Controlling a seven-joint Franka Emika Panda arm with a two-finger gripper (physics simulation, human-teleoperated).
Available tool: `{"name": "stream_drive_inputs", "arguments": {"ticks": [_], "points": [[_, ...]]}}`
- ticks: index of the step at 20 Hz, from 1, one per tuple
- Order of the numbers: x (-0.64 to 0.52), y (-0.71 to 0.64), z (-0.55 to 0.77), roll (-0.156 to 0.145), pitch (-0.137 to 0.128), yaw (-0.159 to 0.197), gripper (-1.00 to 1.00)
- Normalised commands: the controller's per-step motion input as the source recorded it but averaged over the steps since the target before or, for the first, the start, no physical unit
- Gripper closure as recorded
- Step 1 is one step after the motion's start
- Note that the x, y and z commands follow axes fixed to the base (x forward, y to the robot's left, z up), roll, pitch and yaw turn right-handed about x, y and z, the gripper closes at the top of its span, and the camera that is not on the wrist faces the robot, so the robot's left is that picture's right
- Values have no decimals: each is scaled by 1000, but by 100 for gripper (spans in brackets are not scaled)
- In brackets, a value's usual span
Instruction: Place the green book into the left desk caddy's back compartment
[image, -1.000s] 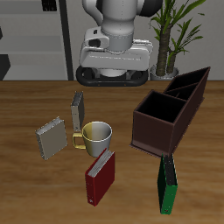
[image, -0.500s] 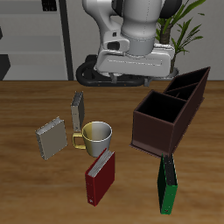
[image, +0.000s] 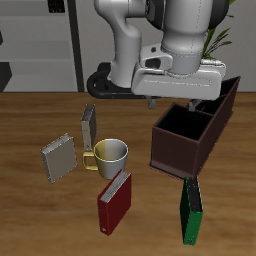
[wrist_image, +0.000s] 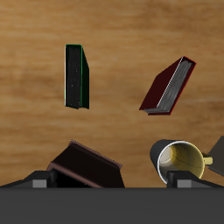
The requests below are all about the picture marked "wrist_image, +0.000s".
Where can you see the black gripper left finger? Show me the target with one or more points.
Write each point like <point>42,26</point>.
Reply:
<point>40,178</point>

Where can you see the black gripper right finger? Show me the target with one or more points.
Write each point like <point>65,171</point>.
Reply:
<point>182,178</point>

